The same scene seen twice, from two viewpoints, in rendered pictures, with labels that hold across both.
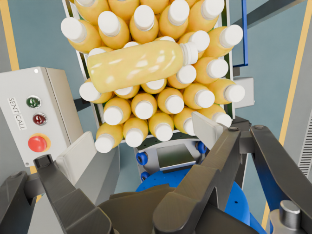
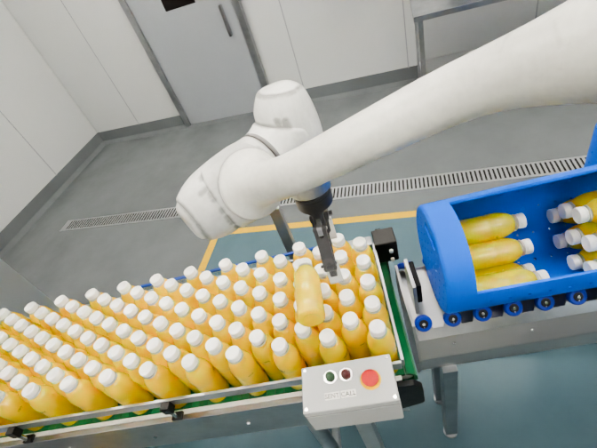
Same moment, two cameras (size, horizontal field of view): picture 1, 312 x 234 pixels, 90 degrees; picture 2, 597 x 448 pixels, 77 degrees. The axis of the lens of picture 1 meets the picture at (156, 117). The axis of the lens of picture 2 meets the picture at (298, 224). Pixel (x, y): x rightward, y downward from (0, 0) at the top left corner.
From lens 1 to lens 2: 0.77 m
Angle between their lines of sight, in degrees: 52
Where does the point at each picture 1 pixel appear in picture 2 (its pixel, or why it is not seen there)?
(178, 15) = (282, 277)
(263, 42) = not seen: hidden behind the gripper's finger
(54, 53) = not seen: outside the picture
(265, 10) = (288, 241)
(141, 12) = (276, 299)
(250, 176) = not seen: hidden behind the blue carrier
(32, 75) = (307, 374)
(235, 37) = (299, 245)
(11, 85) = (314, 394)
